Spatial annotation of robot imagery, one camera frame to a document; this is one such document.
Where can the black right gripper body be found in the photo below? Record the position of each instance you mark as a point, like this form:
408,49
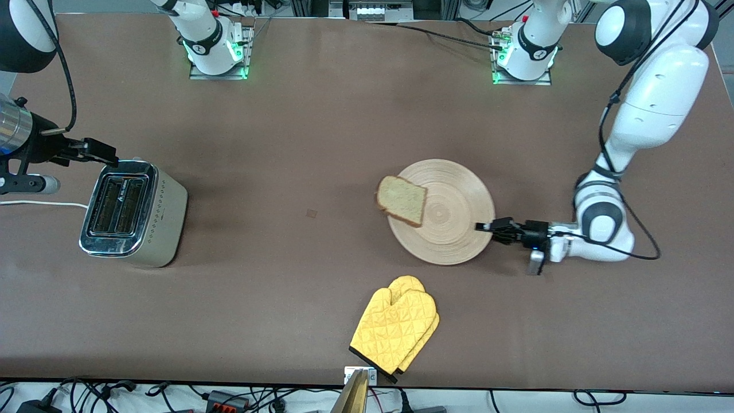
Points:
45,145

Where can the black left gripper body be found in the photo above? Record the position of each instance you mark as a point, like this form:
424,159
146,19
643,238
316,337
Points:
535,229

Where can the round wooden plate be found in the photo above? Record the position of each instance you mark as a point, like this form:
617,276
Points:
453,218

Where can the slice of brown bread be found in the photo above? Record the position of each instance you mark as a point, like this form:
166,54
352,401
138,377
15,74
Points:
402,201

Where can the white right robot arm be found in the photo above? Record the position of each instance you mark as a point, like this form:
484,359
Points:
206,34

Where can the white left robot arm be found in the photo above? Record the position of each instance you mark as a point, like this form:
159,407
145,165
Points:
654,103

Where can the silver two-slot toaster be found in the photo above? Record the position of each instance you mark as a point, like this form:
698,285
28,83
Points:
155,218

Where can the yellow quilted oven mitt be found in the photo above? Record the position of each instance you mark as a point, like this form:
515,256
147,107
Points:
390,327
408,282

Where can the grey power strip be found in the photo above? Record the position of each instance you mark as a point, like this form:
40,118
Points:
375,10

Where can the black power adapter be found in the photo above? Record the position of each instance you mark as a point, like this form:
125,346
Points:
37,407

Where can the black orange connector block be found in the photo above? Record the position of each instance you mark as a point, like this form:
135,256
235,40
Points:
226,400

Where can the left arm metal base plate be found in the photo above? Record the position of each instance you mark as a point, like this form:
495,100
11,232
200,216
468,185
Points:
547,80

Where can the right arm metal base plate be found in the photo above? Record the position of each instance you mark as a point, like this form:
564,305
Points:
248,51

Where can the white table edge bracket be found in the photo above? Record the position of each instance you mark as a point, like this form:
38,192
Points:
373,376

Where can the gold metal camera stand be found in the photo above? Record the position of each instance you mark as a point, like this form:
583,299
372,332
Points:
354,398

